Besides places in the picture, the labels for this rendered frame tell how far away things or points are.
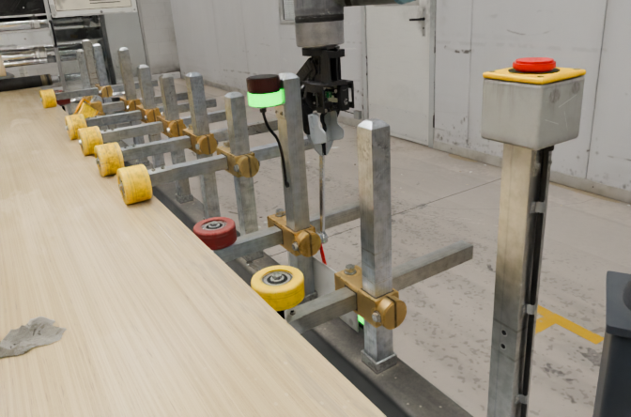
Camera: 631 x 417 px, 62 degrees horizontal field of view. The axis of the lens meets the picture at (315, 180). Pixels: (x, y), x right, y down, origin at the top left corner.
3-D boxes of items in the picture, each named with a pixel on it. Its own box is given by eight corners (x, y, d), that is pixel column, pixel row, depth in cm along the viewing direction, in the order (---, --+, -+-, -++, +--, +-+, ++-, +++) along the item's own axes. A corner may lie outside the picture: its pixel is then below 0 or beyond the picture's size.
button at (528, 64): (529, 72, 55) (530, 55, 55) (563, 75, 52) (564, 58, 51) (503, 77, 53) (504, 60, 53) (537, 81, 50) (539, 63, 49)
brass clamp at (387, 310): (360, 287, 96) (359, 263, 95) (409, 322, 85) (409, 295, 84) (331, 299, 93) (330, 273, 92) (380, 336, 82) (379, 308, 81)
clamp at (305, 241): (288, 230, 115) (286, 209, 114) (322, 253, 104) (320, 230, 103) (266, 238, 112) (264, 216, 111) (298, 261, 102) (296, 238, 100)
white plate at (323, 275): (291, 276, 120) (287, 237, 117) (360, 331, 99) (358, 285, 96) (289, 277, 120) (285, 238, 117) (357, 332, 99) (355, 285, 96)
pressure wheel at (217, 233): (231, 262, 108) (224, 210, 104) (248, 277, 102) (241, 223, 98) (194, 274, 104) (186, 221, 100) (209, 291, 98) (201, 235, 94)
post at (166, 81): (191, 217, 176) (169, 72, 160) (194, 220, 173) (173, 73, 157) (180, 220, 174) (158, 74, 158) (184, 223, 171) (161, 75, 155)
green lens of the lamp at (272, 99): (272, 99, 98) (270, 86, 97) (287, 102, 93) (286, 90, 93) (243, 103, 95) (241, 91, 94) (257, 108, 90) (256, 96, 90)
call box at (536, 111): (520, 132, 59) (526, 63, 57) (578, 145, 54) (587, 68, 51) (478, 145, 56) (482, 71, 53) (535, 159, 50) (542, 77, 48)
